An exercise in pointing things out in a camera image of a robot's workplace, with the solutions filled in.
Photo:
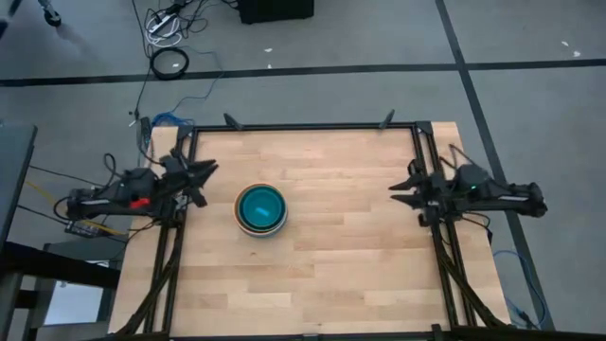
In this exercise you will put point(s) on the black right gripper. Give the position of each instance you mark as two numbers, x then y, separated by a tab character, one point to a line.
433	196

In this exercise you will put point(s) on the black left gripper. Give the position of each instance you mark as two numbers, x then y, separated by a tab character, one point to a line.
177	182

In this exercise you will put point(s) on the large blue bowl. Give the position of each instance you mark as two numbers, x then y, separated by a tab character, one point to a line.
260	208

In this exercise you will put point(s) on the white bowl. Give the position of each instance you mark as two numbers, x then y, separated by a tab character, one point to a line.
262	233

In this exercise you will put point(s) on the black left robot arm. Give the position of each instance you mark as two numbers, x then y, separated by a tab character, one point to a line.
109	193

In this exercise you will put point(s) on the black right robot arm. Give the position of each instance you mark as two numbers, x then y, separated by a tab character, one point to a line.
511	194

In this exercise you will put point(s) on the orange bowl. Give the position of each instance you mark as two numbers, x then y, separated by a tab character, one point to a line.
236	209

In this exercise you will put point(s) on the small black power box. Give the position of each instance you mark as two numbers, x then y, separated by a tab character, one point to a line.
83	229

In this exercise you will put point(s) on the black computer case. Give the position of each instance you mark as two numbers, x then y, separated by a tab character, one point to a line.
274	10

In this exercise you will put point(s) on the dark wooden bench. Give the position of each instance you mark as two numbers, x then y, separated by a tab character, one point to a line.
52	272

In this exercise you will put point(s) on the grey side table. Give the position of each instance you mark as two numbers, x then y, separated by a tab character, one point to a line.
14	180

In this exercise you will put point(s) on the black caster wheel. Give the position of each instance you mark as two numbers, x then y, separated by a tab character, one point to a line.
51	18

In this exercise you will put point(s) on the black aluminium table frame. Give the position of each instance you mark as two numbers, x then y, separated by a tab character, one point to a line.
303	127

